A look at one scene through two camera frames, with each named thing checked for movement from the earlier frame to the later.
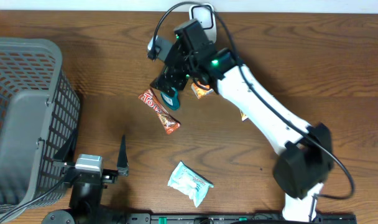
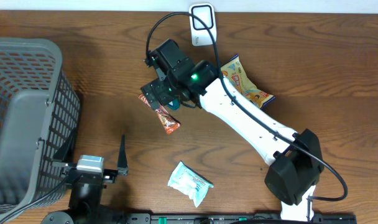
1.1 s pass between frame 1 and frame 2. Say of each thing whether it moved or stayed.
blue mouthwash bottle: stayed
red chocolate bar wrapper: stayed
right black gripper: moved
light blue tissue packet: stayed
